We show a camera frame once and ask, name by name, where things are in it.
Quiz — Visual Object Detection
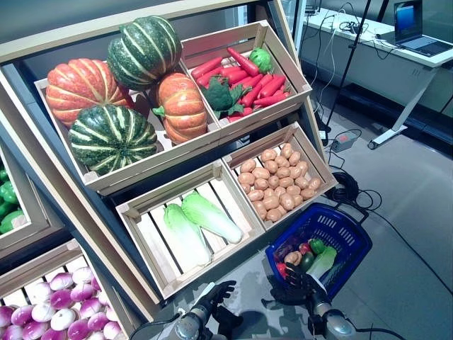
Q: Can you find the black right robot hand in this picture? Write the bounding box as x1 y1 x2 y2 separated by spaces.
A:
261 263 328 307

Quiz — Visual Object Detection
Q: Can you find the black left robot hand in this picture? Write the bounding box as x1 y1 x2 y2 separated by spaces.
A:
193 280 238 315

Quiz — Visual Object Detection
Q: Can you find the blue plastic shopping basket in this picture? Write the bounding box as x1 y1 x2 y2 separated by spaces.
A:
265 203 373 299

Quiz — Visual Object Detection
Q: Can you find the dark green cucumber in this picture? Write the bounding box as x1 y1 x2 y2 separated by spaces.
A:
299 251 316 273

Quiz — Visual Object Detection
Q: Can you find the napa cabbage with short leaves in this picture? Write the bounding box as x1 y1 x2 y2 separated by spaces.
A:
305 246 338 281

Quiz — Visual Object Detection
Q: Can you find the long napa cabbage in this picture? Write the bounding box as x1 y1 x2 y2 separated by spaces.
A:
163 203 214 267
180 191 244 245

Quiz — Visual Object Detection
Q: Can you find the wooden cabbage crate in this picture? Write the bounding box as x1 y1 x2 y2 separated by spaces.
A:
115 159 265 300

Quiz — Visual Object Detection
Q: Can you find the wooden potato crate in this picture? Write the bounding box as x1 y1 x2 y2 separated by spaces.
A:
222 122 339 232

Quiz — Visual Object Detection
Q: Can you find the large wooden pumpkin crate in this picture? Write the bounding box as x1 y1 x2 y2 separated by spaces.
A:
33 59 221 196

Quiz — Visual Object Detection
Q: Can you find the grey power strip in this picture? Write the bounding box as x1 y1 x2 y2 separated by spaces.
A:
332 131 359 153

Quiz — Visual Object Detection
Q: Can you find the wooden turnip crate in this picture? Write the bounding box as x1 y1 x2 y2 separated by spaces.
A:
0 239 132 340

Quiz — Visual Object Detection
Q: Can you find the green striped pumpkin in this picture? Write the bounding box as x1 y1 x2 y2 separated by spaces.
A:
68 103 159 176
106 16 183 92

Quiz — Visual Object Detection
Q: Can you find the small orange pumpkin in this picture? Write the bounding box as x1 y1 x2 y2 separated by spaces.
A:
151 72 209 145

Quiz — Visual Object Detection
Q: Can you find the red carrot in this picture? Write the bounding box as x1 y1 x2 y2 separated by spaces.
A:
195 67 227 89
253 91 291 108
240 73 274 90
190 56 224 80
226 46 261 77
222 69 249 86
241 83 263 108
258 74 287 100

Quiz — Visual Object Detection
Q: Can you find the dark green leafy vegetable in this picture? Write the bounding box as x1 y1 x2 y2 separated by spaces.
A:
201 76 253 120

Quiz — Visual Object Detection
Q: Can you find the wooden green pepper crate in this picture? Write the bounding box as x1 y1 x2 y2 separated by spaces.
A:
0 144 54 263

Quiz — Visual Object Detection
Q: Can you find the black tripod pole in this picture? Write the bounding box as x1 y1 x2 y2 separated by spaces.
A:
323 0 372 132

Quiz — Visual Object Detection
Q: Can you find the light green lettuce head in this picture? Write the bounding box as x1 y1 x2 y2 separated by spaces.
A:
248 47 273 74

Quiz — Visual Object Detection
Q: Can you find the large orange pumpkin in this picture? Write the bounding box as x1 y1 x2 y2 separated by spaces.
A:
45 58 134 128

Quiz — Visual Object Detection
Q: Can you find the white office desk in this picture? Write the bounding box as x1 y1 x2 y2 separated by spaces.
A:
298 6 453 150

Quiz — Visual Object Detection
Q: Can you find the wooden carrot crate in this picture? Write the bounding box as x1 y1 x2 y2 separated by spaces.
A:
180 19 313 128

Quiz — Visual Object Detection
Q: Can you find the open grey laptop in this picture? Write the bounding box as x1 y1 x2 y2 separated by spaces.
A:
375 0 453 57

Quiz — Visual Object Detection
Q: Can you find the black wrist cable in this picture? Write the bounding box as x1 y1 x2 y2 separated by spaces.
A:
127 313 181 340
350 326 406 340

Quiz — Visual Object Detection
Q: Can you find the coiled black cable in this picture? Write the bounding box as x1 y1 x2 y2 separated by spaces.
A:
325 171 383 213

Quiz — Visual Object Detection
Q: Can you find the wooden display shelf frame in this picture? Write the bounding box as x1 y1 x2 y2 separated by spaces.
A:
0 0 330 340

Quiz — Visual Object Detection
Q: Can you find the black cable bundle on desk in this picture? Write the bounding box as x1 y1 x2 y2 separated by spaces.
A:
338 20 369 35

